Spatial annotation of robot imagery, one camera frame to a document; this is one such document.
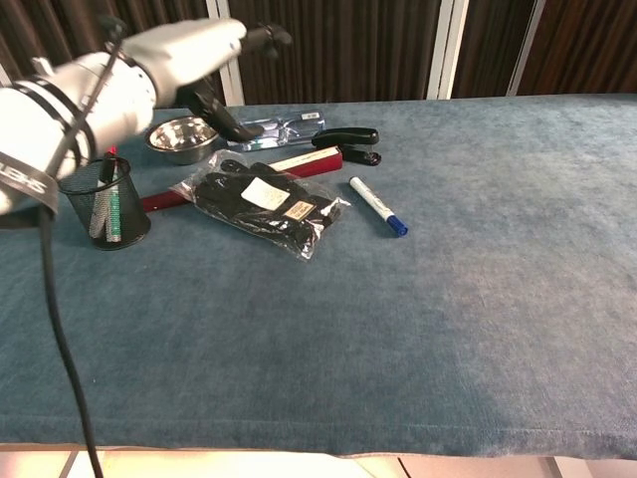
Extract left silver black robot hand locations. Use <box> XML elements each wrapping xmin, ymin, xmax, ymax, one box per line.
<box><xmin>121</xmin><ymin>18</ymin><xmax>294</xmax><ymax>144</ymax></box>

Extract blue marker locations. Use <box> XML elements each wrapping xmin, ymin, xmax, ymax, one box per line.
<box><xmin>347</xmin><ymin>175</ymin><xmax>410</xmax><ymax>238</ymax></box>

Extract black mesh pen holder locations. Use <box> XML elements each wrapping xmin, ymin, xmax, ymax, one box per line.
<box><xmin>58</xmin><ymin>155</ymin><xmax>152</xmax><ymax>251</ymax></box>

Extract red marker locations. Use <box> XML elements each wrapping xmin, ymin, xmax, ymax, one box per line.
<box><xmin>89</xmin><ymin>143</ymin><xmax>123</xmax><ymax>244</ymax></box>

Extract stainless steel bowl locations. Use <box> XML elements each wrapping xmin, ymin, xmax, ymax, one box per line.
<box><xmin>144</xmin><ymin>118</ymin><xmax>220</xmax><ymax>166</ymax></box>

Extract bagged black gloves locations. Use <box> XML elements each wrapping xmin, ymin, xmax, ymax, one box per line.
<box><xmin>168</xmin><ymin>147</ymin><xmax>352</xmax><ymax>264</ymax></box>

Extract black stapler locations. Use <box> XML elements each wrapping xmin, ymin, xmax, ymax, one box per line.
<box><xmin>311</xmin><ymin>126</ymin><xmax>383</xmax><ymax>166</ymax></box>

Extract blue tablecloth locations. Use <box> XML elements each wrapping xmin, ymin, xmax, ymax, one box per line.
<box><xmin>0</xmin><ymin>92</ymin><xmax>637</xmax><ymax>458</ymax></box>

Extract white metal post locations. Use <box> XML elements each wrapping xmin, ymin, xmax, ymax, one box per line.
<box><xmin>206</xmin><ymin>0</ymin><xmax>245</xmax><ymax>107</ymax></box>
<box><xmin>507</xmin><ymin>0</ymin><xmax>546</xmax><ymax>97</ymax></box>
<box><xmin>427</xmin><ymin>0</ymin><xmax>469</xmax><ymax>101</ymax></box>

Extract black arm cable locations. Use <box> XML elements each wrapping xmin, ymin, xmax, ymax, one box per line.
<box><xmin>37</xmin><ymin>14</ymin><xmax>128</xmax><ymax>478</ymax></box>

